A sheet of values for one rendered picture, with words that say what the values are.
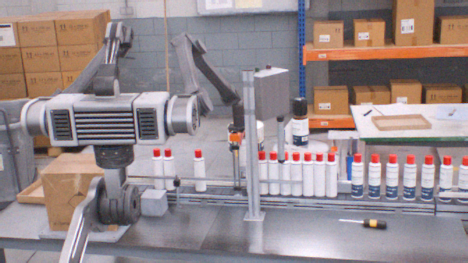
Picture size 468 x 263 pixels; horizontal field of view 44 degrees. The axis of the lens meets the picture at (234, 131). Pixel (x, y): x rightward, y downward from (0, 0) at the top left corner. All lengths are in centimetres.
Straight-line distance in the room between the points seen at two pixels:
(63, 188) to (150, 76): 478
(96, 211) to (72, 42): 390
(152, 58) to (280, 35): 157
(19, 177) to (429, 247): 324
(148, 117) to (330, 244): 94
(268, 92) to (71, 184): 91
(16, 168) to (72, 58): 156
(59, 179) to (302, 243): 104
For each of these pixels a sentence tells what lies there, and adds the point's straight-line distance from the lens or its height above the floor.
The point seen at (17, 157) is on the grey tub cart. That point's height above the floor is 53.
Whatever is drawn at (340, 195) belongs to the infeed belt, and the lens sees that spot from 271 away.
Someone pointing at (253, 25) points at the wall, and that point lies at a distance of 692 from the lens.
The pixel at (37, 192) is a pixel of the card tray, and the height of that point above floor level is 83.
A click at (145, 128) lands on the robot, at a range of 192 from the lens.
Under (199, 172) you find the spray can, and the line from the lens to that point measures 274.
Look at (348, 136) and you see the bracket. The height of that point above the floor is 114.
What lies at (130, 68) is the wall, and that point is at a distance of 728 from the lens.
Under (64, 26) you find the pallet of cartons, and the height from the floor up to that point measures 133.
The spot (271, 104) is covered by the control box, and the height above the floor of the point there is 135.
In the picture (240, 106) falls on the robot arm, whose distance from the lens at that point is 271.
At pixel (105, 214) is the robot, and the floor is 113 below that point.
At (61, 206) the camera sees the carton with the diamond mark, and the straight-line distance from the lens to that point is 260.
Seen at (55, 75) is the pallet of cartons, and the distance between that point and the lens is 596.
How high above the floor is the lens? 199
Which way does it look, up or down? 18 degrees down
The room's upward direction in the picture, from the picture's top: 3 degrees counter-clockwise
